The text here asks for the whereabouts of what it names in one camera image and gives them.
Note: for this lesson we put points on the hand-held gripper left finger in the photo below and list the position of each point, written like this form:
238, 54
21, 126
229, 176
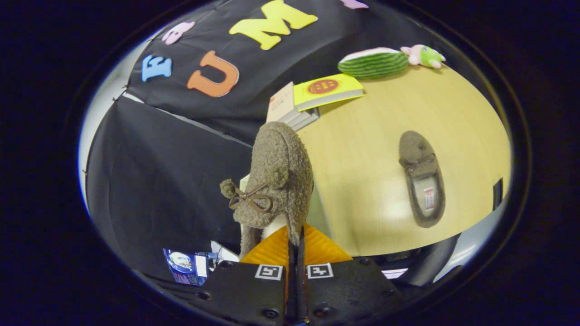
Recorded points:
244, 290

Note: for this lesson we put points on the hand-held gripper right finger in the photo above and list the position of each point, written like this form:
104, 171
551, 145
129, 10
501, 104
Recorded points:
349, 290

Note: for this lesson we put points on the cream fabric storage box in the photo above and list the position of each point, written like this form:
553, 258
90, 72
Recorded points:
322, 213

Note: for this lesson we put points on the brown fuzzy shoe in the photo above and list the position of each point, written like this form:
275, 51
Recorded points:
281, 158
414, 154

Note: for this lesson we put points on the white cardboard piece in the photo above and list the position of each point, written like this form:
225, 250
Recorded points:
224, 252

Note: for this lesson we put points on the blue printed packet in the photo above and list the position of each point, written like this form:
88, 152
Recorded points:
181, 262

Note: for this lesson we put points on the black backdrop cloth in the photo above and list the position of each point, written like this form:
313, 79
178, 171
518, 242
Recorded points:
158, 181

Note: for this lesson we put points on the grey book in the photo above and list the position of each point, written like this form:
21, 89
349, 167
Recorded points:
299, 118
310, 121

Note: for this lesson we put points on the yellow cover book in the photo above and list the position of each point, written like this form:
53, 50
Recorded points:
326, 86

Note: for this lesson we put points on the watermelon slice plush toy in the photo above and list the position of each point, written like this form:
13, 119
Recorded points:
371, 65

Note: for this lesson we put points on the pink and green plush toy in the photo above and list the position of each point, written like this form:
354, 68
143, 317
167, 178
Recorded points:
426, 55

